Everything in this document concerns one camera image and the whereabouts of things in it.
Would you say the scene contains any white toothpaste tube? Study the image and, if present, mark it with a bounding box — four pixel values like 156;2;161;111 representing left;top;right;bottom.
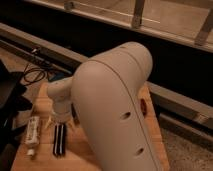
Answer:
25;116;40;157

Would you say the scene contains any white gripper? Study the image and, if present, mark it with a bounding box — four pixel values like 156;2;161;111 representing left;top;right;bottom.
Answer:
45;106;75;130

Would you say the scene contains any black cable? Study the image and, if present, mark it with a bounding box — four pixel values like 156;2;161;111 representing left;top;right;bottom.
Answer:
21;46;54;85

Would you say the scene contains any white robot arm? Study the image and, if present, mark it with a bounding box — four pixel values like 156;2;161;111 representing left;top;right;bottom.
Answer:
47;42;163;171

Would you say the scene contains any blue object behind table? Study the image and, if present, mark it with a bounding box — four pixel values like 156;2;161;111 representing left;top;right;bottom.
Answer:
49;73;66;82

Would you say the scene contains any black chair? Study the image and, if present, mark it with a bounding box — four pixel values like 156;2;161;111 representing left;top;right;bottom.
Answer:
0;59;32;171

